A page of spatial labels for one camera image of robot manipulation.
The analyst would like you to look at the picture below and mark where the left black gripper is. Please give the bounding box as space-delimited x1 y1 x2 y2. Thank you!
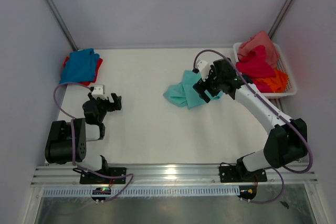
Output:
88 92 121 123

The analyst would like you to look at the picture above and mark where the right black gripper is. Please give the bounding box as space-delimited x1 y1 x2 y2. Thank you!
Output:
193 65 224 103

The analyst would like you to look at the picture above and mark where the teal t shirt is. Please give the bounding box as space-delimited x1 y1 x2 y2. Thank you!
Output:
163 69 222 110

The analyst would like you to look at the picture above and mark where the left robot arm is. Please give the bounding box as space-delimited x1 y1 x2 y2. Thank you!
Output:
45 93 122 183

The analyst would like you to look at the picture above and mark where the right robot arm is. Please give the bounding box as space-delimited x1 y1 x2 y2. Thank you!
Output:
193 58 309 180

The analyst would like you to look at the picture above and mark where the red folded t shirt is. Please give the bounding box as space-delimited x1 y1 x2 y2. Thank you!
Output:
63 56 103 86

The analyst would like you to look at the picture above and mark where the blue folded t shirt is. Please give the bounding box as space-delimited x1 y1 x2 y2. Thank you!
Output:
59 48 100 84

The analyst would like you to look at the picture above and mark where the magenta t shirt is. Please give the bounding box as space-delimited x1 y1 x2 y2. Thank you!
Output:
236 45 276 93

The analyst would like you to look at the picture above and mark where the orange t shirt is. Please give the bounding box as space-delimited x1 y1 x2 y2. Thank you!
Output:
253 69 289 93

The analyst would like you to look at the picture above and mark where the salmon pink t shirt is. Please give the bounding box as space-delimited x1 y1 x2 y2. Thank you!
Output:
237 30 280 68

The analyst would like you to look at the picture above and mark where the white plastic basket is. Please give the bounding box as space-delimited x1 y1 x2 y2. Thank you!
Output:
233 41 298 100

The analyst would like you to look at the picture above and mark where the left black controller board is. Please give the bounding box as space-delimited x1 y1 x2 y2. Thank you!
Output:
91 187 111 201

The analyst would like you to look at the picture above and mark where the black controller board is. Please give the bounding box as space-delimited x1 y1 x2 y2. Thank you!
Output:
238 186 257 200
91 187 111 201

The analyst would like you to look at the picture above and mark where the right black controller board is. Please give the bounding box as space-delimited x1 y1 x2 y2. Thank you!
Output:
238 186 257 200

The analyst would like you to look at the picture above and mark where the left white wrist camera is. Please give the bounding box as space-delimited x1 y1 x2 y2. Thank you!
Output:
90 84 106 99

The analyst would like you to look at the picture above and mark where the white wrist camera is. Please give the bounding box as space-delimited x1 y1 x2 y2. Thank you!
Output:
193 60 211 82
90 84 106 99

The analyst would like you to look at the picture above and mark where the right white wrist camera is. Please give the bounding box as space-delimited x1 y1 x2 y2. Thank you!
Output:
193 60 211 82

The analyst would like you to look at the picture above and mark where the aluminium front rail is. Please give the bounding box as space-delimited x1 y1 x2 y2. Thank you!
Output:
30 164 318 187

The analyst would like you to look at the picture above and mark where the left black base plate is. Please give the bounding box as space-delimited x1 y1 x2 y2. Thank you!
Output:
79 167 127 185

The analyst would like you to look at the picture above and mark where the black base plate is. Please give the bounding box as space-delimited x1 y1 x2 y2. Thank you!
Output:
79 167 127 185
218 162 267 183

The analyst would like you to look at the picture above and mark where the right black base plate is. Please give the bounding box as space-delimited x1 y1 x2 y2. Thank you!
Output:
218 162 267 183

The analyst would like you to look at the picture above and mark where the white slotted cable duct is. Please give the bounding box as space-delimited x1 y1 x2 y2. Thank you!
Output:
42 185 239 197

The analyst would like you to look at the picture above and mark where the right corner frame post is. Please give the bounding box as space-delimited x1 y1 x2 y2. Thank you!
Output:
268 0 295 39

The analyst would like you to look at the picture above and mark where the corner frame post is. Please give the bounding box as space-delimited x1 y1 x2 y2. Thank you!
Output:
268 0 295 39
44 0 79 51

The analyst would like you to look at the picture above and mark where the left corner frame post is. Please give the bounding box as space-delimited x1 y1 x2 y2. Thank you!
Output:
44 0 79 51

